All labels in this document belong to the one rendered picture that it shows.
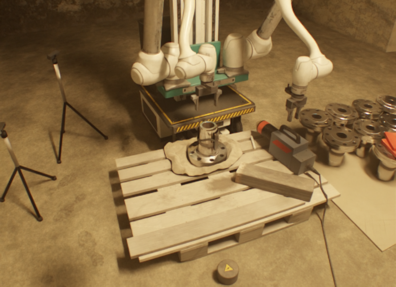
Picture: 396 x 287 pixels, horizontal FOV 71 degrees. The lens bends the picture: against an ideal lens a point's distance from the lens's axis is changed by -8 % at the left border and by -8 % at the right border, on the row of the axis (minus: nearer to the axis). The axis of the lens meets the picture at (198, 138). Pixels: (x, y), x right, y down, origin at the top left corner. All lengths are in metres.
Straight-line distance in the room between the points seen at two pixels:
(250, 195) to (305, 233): 0.39
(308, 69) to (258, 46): 0.58
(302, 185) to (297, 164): 0.19
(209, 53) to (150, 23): 0.36
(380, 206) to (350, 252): 0.46
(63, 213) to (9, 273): 0.45
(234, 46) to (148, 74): 0.66
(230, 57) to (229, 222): 1.13
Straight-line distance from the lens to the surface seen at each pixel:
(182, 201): 1.70
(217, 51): 2.23
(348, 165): 2.40
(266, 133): 2.08
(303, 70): 1.73
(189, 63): 1.58
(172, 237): 1.52
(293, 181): 1.77
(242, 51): 2.14
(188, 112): 2.12
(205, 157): 1.90
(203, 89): 1.78
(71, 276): 1.71
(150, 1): 1.65
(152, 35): 1.71
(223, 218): 1.60
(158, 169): 1.91
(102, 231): 1.83
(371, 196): 2.21
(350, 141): 2.20
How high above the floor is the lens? 1.39
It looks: 35 degrees down
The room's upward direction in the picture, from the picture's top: straight up
